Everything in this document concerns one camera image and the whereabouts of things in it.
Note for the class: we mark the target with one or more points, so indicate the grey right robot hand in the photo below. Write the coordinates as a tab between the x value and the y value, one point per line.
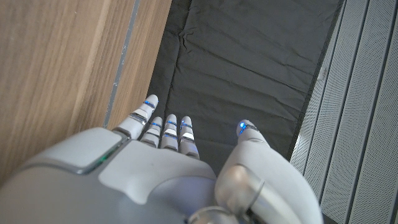
155	186

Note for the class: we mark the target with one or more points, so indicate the grey tape outline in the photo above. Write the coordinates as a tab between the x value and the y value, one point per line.
122	56

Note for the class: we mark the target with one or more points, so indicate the black backdrop curtain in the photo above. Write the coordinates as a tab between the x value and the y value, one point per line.
242	62

